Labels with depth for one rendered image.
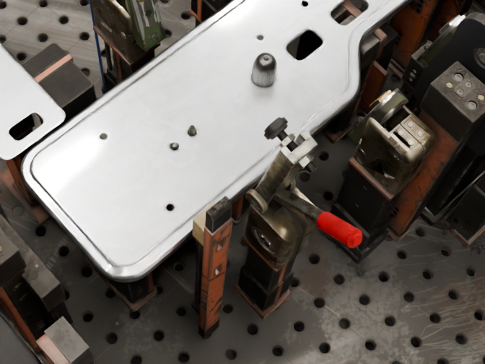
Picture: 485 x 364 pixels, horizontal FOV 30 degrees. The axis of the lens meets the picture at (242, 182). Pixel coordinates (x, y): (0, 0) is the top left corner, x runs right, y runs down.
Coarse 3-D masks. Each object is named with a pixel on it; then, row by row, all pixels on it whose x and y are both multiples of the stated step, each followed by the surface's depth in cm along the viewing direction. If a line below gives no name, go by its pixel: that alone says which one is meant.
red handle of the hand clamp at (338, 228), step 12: (288, 192) 104; (288, 204) 103; (300, 204) 102; (312, 204) 102; (312, 216) 100; (324, 216) 99; (324, 228) 99; (336, 228) 97; (348, 228) 97; (348, 240) 96; (360, 240) 97
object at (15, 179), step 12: (24, 120) 120; (12, 132) 120; (24, 132) 123; (12, 168) 134; (12, 180) 144; (12, 192) 143; (24, 192) 141; (24, 204) 143; (36, 204) 143; (36, 216) 142; (48, 216) 142
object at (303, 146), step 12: (276, 120) 93; (276, 132) 93; (300, 132) 93; (288, 144) 93; (300, 144) 93; (312, 144) 93; (276, 156) 94; (288, 156) 92; (300, 156) 92; (312, 156) 93; (276, 168) 96; (288, 168) 94; (300, 168) 94; (312, 168) 93; (264, 180) 101; (276, 180) 98; (288, 180) 101; (264, 192) 104; (276, 192) 103
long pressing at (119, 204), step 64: (256, 0) 125; (320, 0) 126; (384, 0) 126; (192, 64) 120; (320, 64) 121; (64, 128) 116; (128, 128) 116; (256, 128) 117; (320, 128) 118; (64, 192) 112; (128, 192) 113; (192, 192) 113; (128, 256) 109
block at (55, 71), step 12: (48, 48) 122; (60, 48) 122; (36, 60) 122; (48, 60) 122; (60, 60) 122; (72, 60) 122; (36, 72) 121; (48, 72) 121; (60, 72) 121; (72, 72) 121; (48, 84) 120; (60, 84) 120; (72, 84) 120; (84, 84) 120; (60, 96) 120; (72, 96) 120; (84, 96) 121; (72, 108) 121; (48, 132) 135
